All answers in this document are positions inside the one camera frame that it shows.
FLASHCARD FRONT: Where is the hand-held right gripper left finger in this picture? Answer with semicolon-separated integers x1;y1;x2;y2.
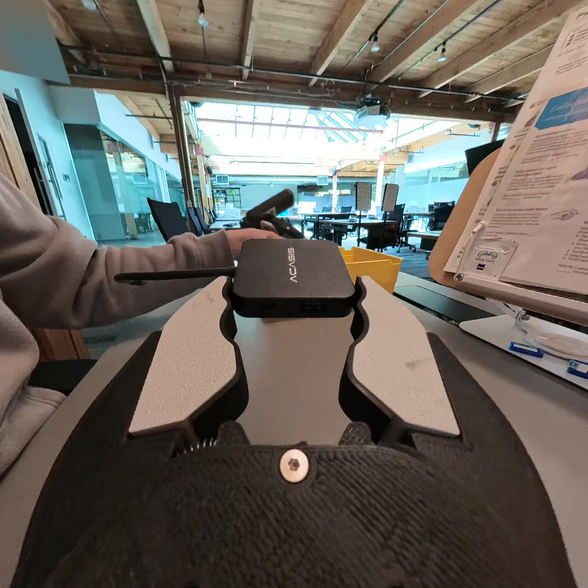
128;276;250;445

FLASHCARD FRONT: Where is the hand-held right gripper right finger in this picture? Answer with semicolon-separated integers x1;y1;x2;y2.
339;276;461;445

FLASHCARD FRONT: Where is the black usb hub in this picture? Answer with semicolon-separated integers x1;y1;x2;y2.
230;237;356;319

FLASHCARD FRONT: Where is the black hub cable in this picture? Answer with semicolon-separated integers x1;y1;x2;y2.
113;266;237;284

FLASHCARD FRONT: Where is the person's left forearm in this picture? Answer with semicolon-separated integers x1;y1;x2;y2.
0;174;236;332

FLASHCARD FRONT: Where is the person's left hand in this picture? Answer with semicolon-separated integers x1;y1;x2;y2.
224;228;282;260

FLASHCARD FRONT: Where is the black desk pad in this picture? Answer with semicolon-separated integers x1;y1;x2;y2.
394;284;498;323

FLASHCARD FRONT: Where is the dark office desk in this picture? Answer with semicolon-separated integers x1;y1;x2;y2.
301;215;401;252

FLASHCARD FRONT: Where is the yellow plastic bin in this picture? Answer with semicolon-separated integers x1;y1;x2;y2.
339;246;405;296

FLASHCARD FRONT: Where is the black office chair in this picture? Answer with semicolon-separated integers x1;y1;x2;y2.
146;197;190;243

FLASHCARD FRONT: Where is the clear document stand base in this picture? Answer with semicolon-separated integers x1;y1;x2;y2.
458;299;588;392

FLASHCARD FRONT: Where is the lens wipe packet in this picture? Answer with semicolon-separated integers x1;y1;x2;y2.
468;238;518;282

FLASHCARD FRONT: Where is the ceiling projector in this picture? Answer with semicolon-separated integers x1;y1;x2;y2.
353;96;392;130

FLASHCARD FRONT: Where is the person's grey hoodie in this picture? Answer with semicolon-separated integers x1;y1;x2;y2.
0;317;68;477

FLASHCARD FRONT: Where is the printed instruction sheet board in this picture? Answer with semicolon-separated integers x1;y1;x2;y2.
428;0;588;324

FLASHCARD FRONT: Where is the dark monitor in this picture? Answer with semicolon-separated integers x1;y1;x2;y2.
464;139;505;176

